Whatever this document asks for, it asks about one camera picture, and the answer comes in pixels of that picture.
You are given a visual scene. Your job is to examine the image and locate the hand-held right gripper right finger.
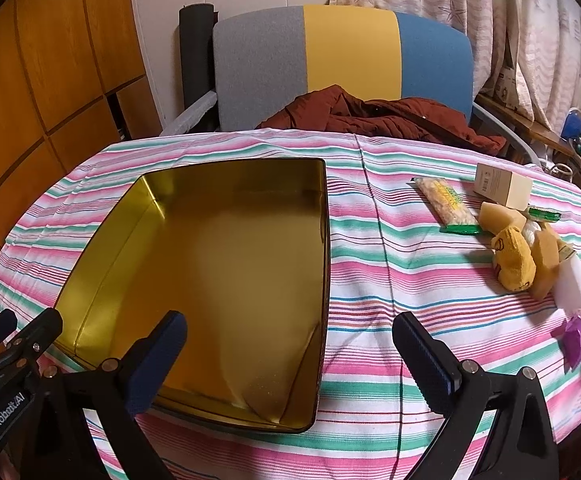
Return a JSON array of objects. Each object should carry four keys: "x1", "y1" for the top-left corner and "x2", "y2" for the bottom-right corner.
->
[{"x1": 392, "y1": 311, "x2": 561, "y2": 480}]

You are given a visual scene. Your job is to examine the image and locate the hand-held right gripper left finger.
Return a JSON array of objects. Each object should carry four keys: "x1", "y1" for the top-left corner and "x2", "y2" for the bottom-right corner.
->
[{"x1": 30, "y1": 310, "x2": 188, "y2": 480}]

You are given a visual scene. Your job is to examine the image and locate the gold metal tin box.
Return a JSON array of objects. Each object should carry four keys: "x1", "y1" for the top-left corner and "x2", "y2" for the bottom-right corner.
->
[{"x1": 53, "y1": 157, "x2": 330, "y2": 433}]

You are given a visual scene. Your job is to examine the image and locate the yellow duck plush toy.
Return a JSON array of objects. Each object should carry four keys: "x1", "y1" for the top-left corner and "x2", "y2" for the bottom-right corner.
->
[{"x1": 491, "y1": 225, "x2": 539, "y2": 292}]

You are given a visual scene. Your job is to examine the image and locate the purple packet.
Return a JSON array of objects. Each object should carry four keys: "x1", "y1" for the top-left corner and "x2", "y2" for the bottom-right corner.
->
[{"x1": 551, "y1": 317, "x2": 581, "y2": 368}]

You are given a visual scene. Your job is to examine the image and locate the coarse orange sponge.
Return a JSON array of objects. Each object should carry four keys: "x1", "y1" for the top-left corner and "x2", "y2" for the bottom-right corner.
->
[{"x1": 528, "y1": 230, "x2": 566, "y2": 300}]

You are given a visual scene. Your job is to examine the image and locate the smooth yellow sponge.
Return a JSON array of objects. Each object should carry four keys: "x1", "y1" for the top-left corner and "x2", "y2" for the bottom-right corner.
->
[{"x1": 481, "y1": 201, "x2": 527, "y2": 233}]

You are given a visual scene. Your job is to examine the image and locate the white foam block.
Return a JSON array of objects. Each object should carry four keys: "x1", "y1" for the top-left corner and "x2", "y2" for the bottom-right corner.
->
[{"x1": 555, "y1": 255, "x2": 581, "y2": 311}]

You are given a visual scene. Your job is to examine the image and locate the cream cardboard box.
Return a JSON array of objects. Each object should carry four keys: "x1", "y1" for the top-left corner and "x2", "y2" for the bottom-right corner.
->
[{"x1": 473, "y1": 162, "x2": 531, "y2": 211}]

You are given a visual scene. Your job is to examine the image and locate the striped pink green tablecloth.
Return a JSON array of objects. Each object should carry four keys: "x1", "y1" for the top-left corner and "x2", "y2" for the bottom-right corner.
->
[{"x1": 0, "y1": 127, "x2": 581, "y2": 480}]

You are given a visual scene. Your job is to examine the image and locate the green yellow snack packet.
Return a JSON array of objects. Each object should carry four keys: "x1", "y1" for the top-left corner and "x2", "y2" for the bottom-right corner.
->
[{"x1": 411, "y1": 176, "x2": 484, "y2": 236}]

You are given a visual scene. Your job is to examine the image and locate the small green packet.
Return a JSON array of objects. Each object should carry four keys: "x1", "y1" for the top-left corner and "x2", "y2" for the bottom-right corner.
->
[{"x1": 525, "y1": 206, "x2": 561, "y2": 223}]

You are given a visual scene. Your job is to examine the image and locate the dark red jacket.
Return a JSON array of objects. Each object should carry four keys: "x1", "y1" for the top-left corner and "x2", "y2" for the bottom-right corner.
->
[{"x1": 255, "y1": 85, "x2": 509, "y2": 157}]

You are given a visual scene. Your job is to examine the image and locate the white wrapped bar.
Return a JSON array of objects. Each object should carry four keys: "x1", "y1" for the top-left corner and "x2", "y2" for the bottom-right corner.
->
[{"x1": 160, "y1": 92, "x2": 218, "y2": 136}]

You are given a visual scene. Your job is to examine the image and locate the wooden cabinet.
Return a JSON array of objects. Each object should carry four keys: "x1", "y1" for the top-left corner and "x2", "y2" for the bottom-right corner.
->
[{"x1": 0, "y1": 0, "x2": 161, "y2": 336}]

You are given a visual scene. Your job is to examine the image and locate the cluttered wooden desk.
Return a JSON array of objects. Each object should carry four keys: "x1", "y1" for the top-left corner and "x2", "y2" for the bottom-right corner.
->
[{"x1": 475, "y1": 92, "x2": 581, "y2": 186}]

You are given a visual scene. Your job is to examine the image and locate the blue globe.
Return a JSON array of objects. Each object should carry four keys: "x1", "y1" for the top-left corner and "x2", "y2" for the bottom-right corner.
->
[{"x1": 563, "y1": 107, "x2": 581, "y2": 141}]

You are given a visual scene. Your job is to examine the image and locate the black rolled mat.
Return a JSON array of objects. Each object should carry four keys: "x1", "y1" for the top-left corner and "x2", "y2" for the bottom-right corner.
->
[{"x1": 179, "y1": 4, "x2": 218, "y2": 133}]

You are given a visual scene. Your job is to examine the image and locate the grey yellow blue chair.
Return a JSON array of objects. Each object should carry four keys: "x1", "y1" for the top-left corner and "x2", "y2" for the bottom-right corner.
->
[{"x1": 210, "y1": 5, "x2": 541, "y2": 166}]

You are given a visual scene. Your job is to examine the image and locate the patterned white curtain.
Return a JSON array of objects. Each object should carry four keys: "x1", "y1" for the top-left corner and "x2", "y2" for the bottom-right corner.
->
[{"x1": 331, "y1": 0, "x2": 581, "y2": 131}]

